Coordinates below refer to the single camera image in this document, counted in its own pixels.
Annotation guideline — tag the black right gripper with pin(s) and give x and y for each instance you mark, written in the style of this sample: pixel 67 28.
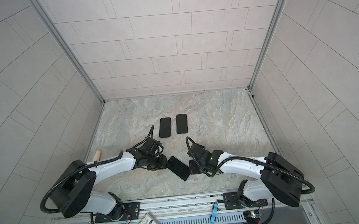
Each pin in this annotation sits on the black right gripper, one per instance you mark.
pixel 191 165

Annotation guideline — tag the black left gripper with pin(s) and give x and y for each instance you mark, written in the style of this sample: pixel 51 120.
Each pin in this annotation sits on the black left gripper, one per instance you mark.
pixel 163 164

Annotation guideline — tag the light blue phone case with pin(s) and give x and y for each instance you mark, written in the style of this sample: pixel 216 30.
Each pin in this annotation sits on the light blue phone case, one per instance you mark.
pixel 179 168

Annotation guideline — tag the black phone case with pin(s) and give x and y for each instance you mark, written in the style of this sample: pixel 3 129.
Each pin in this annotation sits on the black phone case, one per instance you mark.
pixel 181 124
pixel 165 127

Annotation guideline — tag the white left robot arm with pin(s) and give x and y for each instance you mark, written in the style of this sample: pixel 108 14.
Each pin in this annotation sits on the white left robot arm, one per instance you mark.
pixel 73 192

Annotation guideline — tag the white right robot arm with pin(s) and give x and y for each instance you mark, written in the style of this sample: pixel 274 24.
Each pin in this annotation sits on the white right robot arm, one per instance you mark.
pixel 274 177

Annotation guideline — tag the wooden rolling pin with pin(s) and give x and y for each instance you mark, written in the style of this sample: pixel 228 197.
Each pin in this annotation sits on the wooden rolling pin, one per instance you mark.
pixel 97 156

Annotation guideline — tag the blue clip tag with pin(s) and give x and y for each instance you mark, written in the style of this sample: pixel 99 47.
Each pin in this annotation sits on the blue clip tag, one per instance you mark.
pixel 214 213

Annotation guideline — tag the right circuit board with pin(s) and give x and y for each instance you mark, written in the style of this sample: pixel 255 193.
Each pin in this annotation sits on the right circuit board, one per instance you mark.
pixel 252 217

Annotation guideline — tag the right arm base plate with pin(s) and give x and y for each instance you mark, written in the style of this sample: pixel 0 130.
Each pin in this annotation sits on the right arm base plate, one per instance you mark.
pixel 232 202

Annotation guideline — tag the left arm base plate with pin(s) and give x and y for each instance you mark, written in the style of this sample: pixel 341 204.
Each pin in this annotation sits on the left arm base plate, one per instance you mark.
pixel 125 212

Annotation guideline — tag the aluminium front rail frame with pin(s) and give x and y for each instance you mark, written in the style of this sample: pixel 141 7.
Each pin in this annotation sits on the aluminium front rail frame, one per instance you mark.
pixel 197 209

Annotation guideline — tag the aluminium corner rail left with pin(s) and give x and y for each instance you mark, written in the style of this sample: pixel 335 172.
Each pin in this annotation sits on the aluminium corner rail left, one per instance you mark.
pixel 50 26

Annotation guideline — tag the aluminium corner rail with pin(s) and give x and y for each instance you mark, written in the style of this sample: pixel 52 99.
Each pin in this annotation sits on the aluminium corner rail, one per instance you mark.
pixel 50 26
pixel 270 32

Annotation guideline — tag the aluminium corner rail right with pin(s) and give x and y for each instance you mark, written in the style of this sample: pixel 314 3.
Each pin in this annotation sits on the aluminium corner rail right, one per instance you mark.
pixel 270 32

